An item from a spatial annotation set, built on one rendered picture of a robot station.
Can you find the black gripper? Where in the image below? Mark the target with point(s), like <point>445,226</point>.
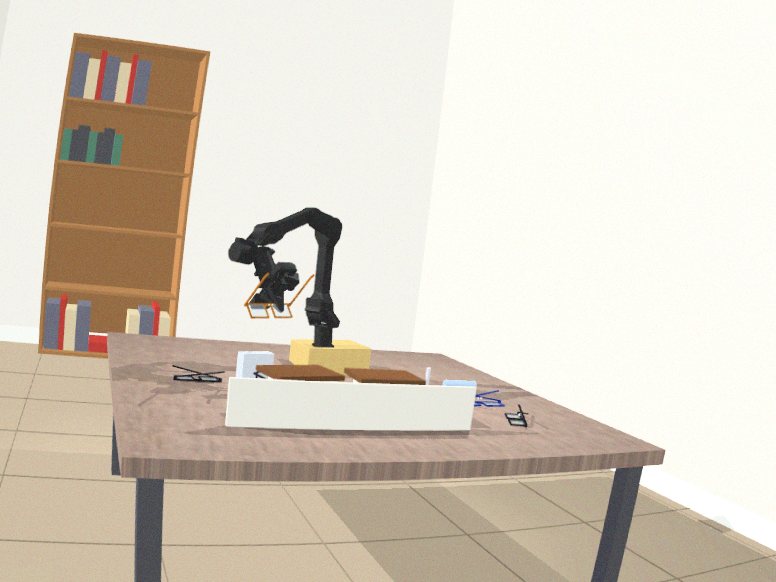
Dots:
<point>274,284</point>

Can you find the orange eyeglasses frame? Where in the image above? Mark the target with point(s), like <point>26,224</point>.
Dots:
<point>258,310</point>

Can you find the black-framed glasses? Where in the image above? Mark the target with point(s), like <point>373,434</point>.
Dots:
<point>517,419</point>

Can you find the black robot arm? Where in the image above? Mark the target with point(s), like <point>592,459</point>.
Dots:
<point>319,307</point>

